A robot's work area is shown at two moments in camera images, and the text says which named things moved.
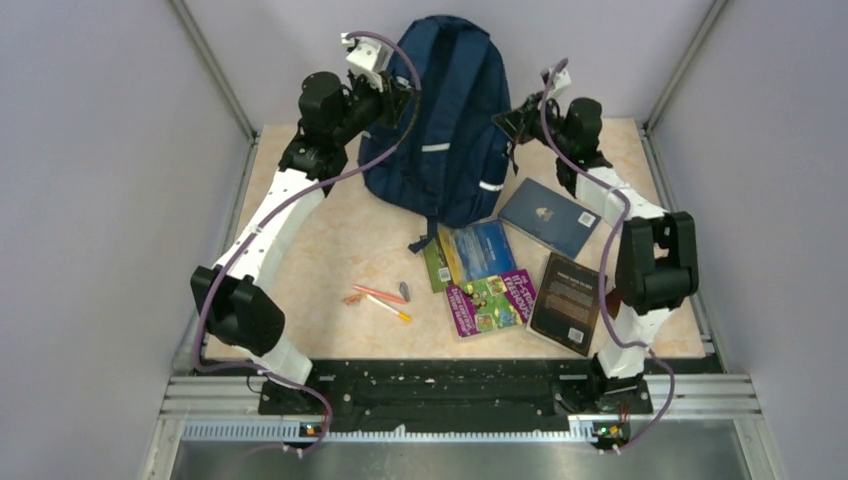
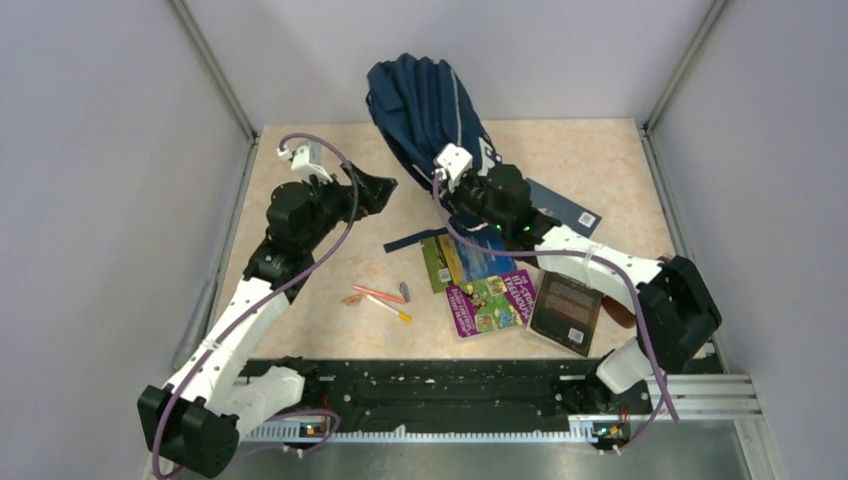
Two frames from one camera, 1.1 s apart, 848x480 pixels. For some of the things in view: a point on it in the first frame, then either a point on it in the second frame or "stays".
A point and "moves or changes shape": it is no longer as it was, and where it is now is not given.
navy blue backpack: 451,166 moves or changes shape
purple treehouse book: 493,303 stays
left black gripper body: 368,104 to 366,203
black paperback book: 565,303 stays
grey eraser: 404,290 stays
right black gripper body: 530,126 to 470,195
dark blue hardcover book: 550,217 stays
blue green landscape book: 454,254 stays
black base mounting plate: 462,395 stays
